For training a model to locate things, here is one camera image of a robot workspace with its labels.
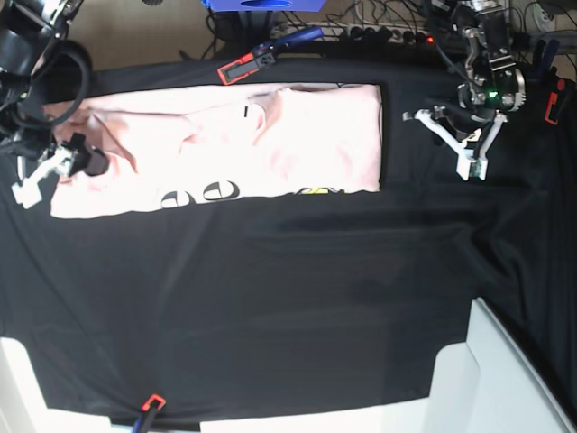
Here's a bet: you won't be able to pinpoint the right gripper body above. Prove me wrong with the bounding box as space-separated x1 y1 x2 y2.
1 121 61 180

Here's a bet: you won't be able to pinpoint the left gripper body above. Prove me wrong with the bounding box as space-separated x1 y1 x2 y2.
432 62 527 141

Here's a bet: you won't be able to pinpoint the light pink T-shirt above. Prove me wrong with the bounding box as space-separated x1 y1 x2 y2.
50 83 382 219

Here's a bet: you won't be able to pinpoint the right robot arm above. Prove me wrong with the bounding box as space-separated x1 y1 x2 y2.
1 1 109 209

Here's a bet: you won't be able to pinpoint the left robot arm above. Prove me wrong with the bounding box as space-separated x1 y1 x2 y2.
403 1 527 181

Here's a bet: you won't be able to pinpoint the orange clamp at right edge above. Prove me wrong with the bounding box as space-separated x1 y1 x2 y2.
544 78 567 125

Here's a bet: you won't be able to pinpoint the white power strip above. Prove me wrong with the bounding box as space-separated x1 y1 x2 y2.
337 24 434 46

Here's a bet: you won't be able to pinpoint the black table cloth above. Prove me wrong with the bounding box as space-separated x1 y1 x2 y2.
1 59 576 423

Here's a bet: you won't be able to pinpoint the blue clamp at front edge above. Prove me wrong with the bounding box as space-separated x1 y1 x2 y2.
131 393 166 433

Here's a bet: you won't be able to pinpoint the blue clamp handle right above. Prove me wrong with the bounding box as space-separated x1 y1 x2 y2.
532 39 560 81

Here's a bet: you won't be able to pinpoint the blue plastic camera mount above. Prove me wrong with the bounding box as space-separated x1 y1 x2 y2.
201 0 325 12

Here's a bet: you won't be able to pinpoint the orange black clamp, blue handles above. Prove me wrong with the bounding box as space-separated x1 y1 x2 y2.
217 26 323 86

